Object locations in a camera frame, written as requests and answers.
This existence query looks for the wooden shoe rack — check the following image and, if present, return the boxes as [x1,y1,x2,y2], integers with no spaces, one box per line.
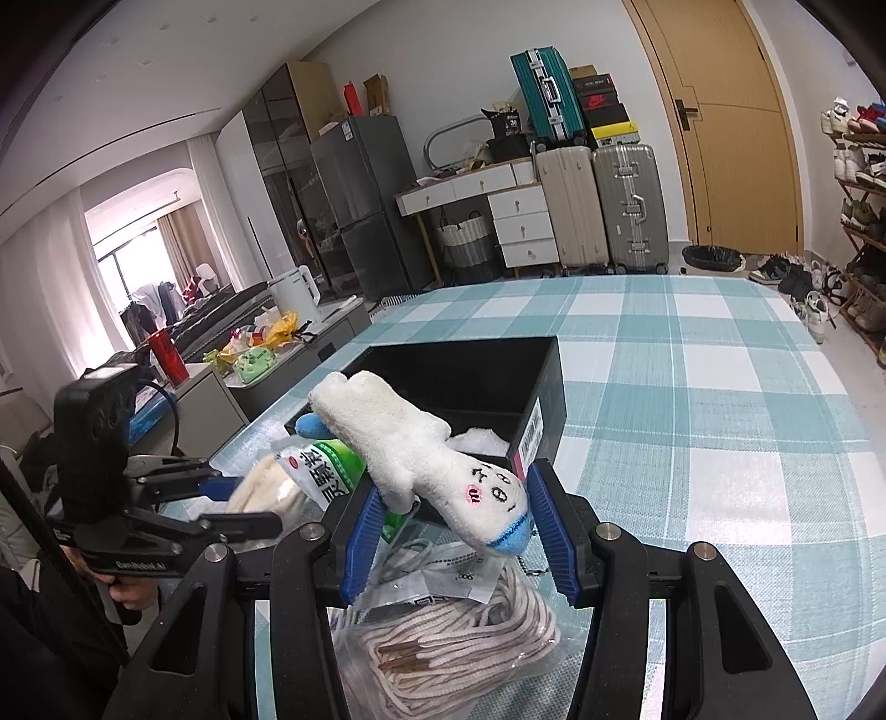
[820,96,884,368]

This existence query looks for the white foam piece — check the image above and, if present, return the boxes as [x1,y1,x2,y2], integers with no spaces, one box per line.
[446,428,509,457]

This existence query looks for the person left hand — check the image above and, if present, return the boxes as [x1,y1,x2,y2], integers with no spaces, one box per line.
[61,546,159,610]

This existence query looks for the green white snack packet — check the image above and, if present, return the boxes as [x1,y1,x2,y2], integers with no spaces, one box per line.
[272,436,367,529]

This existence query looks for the grey side cabinet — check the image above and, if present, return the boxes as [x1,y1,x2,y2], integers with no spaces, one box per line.
[174,296,369,457]

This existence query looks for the grey refrigerator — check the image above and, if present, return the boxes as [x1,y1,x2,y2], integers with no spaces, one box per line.
[311,116,435,301]

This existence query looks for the black cardboard box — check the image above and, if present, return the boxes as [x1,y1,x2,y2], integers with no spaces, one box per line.
[282,334,569,527]

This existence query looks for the bagged beige striped rope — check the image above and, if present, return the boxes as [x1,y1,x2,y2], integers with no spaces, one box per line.
[327,562,563,720]

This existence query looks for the red tumbler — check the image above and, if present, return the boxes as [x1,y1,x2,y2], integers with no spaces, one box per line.
[147,328,189,387]

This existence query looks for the teal plaid tablecloth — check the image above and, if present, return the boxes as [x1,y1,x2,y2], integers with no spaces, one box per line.
[207,272,886,720]

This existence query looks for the bagged cream rope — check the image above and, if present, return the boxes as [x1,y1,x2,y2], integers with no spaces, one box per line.
[225,454,328,527]

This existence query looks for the wooden door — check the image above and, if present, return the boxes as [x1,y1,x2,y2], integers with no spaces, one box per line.
[625,0,803,255]

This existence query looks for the beige suitcase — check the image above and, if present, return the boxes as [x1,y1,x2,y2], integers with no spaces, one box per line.
[536,146,610,269]

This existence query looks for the teal suitcase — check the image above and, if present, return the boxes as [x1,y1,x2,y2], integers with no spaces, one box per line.
[511,47,587,148]

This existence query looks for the stacked shoe boxes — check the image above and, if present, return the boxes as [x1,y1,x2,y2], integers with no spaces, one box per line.
[569,66,640,147]

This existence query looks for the white kettle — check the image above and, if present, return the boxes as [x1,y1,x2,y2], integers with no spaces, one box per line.
[269,265,321,324]

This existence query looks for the white drawer desk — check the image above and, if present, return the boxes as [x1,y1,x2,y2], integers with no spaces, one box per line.
[395,157,562,275]

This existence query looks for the silver suitcase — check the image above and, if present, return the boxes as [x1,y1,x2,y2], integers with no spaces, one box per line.
[591,144,670,275]

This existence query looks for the laundry basket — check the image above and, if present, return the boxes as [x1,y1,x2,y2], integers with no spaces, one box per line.
[437,212,502,285]

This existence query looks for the white plush toy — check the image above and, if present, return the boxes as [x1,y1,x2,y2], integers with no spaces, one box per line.
[296,371,532,557]

